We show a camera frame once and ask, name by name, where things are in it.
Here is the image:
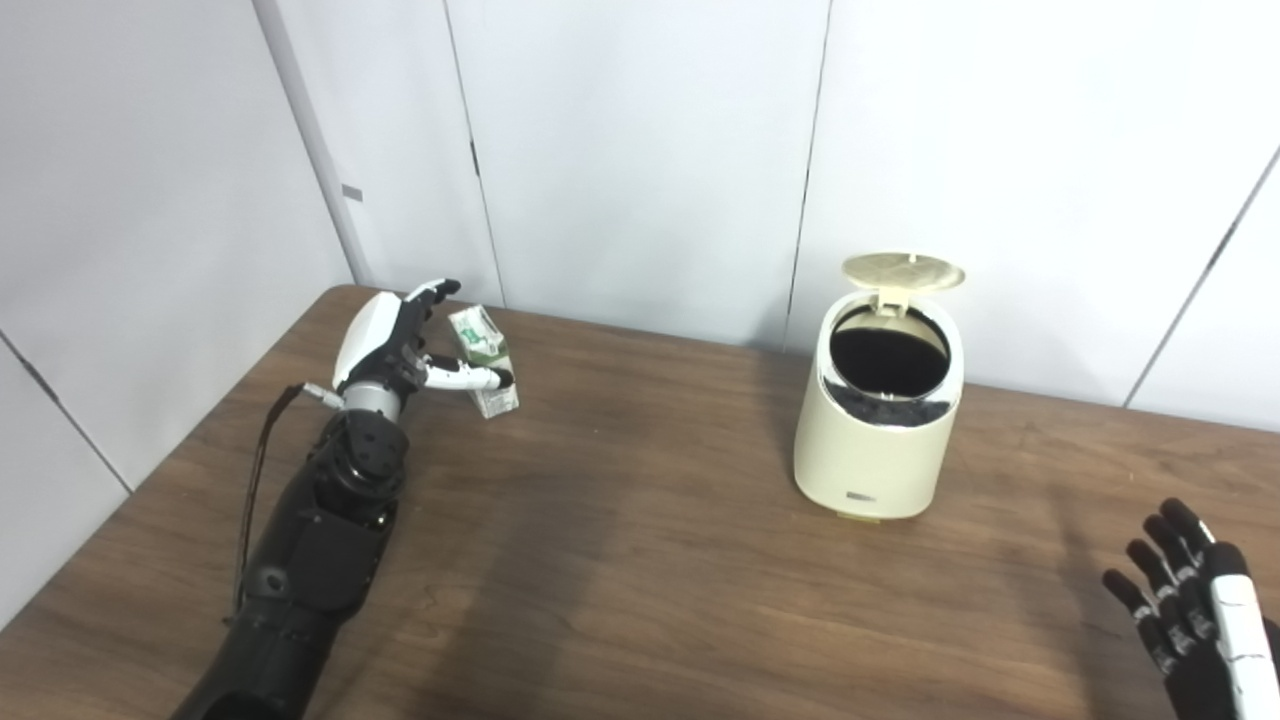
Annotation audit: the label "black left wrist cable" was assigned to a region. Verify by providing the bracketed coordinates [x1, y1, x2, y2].
[232, 383, 346, 611]

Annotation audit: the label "grey wall corner post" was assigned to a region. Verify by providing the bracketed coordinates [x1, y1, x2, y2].
[250, 0, 376, 291]

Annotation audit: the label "round cream bin lid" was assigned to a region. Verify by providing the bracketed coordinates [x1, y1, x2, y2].
[841, 252, 968, 319]

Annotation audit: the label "cream-colored bin body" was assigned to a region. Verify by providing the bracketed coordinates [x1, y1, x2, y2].
[793, 285, 966, 523]

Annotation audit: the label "green white milk carton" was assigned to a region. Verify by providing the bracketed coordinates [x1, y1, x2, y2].
[447, 305, 520, 420]

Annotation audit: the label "black bin liner bag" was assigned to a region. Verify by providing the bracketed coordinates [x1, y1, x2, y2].
[822, 305, 956, 428]

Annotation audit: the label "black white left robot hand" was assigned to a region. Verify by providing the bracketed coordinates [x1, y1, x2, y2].
[331, 279, 515, 413]

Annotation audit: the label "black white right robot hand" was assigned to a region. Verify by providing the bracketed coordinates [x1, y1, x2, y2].
[1102, 498, 1280, 720]

